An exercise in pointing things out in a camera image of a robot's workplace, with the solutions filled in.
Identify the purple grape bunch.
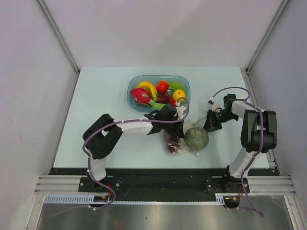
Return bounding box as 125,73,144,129
163,131,181,155

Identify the red pepper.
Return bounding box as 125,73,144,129
165,91,177,107

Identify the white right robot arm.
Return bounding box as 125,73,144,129
203,94,277,192

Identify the left aluminium frame post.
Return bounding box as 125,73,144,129
35,0,81,74

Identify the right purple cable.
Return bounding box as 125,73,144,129
211,86,265,218

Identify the clear patterned zip bag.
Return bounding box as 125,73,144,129
163,116,209,156

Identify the green netted melon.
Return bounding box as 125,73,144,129
184,127,209,151

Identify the green bitter gourd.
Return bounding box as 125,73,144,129
150,101,165,110

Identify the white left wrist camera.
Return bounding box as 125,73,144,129
175,102,189,120

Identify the red tomato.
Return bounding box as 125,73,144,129
156,80,169,93

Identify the orange fruit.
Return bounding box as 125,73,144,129
172,89,186,103

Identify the pink dragon fruit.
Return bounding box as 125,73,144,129
130,88,155,107

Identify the aluminium frame post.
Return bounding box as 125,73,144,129
244,0,291,72
35,0,81,74

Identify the right aluminium frame post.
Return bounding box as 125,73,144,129
244,0,291,72

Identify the green leaf vegetable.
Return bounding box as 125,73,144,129
168,81,184,91

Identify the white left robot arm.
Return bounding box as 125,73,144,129
83,104,189,192

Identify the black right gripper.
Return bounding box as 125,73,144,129
201,109,239,133

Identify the yellow banana bunch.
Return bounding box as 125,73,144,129
137,81,158,101

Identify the teal plastic fruit bowl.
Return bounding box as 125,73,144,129
127,75,190,112

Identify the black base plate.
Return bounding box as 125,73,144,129
49,168,279,202

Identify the white slotted cable duct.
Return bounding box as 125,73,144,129
43,193,240,206

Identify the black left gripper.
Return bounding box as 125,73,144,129
162,115,184,138

